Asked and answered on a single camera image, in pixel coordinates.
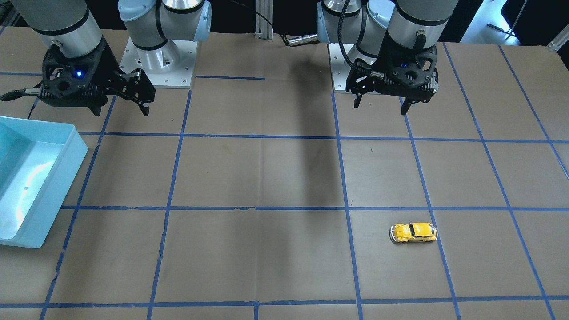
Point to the light blue plastic bin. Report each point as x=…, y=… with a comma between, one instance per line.
x=39, y=161

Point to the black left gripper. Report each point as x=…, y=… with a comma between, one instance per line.
x=358, y=81

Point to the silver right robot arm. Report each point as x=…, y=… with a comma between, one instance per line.
x=77, y=24

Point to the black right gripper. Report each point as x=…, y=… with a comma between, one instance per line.
x=108, y=65

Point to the aluminium frame post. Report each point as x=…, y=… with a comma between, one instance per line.
x=264, y=14

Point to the yellow toy beetle car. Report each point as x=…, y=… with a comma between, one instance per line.
x=413, y=232

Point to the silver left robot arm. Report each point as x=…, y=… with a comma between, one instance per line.
x=366, y=25

